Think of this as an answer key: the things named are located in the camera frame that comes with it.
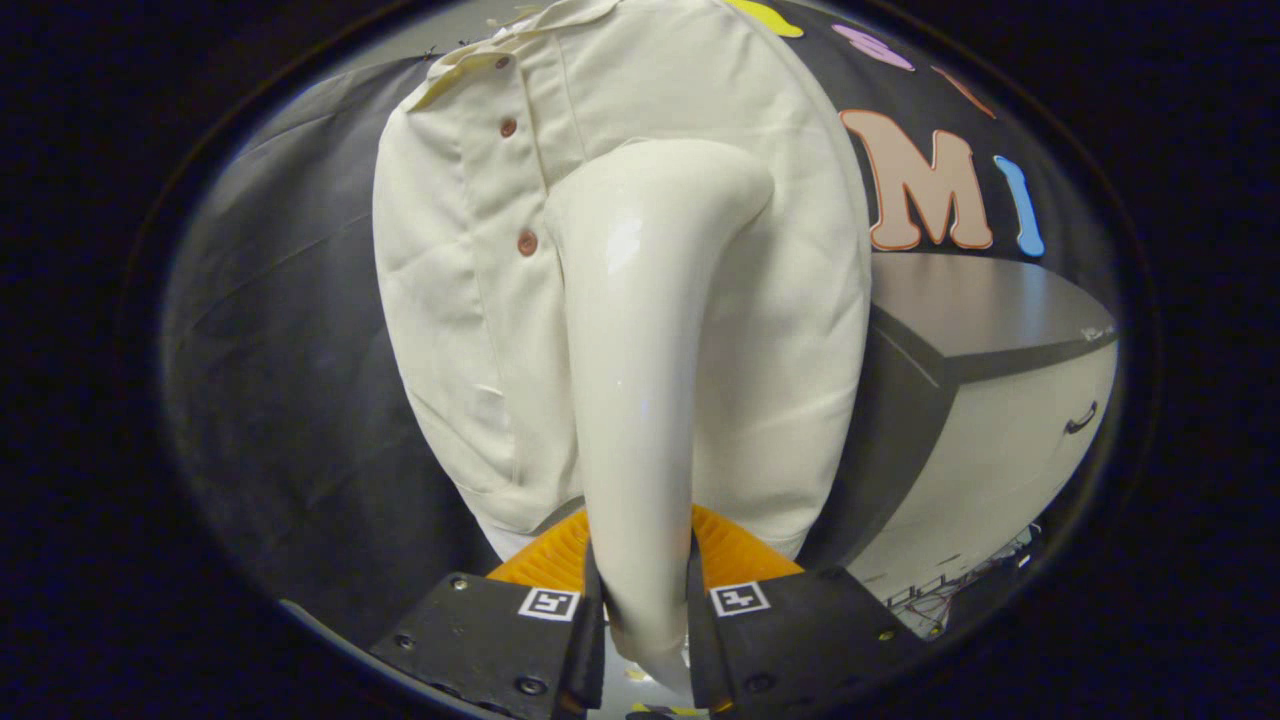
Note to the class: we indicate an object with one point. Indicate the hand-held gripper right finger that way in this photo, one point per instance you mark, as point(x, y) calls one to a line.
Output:
point(800, 640)

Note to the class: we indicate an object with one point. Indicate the white garment form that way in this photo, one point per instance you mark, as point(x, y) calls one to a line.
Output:
point(506, 545)

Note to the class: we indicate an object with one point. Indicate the cream button shirt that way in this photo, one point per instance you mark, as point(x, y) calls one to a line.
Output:
point(460, 330)

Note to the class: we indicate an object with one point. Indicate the white cabinet with grey top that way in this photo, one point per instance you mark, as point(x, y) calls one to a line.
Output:
point(1000, 440)

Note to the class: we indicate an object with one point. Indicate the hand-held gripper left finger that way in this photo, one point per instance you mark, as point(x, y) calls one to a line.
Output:
point(500, 640)

